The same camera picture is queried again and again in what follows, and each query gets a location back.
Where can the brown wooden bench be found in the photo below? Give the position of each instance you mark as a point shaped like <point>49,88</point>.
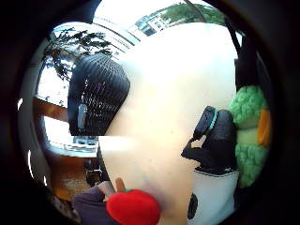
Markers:
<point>50,109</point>

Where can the green tree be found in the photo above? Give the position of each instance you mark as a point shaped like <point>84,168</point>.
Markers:
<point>190,12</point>

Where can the red plush apple toy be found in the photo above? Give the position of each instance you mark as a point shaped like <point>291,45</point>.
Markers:
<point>132,207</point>

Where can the leafy dark tree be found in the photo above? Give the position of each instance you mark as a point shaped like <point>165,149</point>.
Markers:
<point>72,47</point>

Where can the green plush duck toy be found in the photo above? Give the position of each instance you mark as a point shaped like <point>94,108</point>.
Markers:
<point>248,125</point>

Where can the white building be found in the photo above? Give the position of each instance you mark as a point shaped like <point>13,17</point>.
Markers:
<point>151,24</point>

